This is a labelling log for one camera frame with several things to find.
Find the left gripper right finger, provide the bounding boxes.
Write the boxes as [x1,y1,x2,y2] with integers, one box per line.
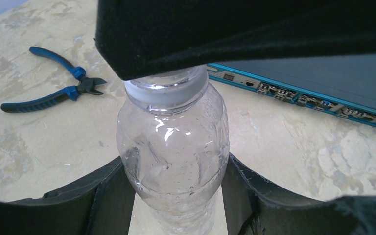
[222,155,376,235]

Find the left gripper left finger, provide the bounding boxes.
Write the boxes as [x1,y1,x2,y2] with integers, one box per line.
[0,157,135,235]

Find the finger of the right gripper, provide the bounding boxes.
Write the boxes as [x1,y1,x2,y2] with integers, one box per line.
[95,0,376,81]

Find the clear bottle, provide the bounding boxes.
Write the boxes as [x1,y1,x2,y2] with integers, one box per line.
[117,65,230,235]

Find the blue handled pliers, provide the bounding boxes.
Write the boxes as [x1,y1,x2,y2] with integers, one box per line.
[0,46,108,114]

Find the dark network switch box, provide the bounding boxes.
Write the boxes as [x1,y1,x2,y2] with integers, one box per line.
[207,54,376,127]

